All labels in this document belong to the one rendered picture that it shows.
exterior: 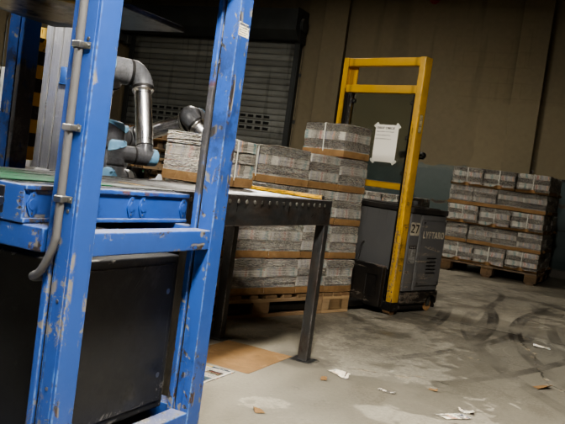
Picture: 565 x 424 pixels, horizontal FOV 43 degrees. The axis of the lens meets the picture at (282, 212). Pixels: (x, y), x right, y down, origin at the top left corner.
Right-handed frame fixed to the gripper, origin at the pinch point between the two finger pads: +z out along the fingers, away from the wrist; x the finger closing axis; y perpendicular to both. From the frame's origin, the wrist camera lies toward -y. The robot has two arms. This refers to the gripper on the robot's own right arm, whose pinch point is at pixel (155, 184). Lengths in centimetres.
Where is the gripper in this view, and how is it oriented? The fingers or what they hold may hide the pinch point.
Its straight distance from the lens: 337.6
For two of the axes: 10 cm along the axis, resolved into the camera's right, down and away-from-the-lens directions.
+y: 1.4, -9.9, -0.5
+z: 4.4, 0.2, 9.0
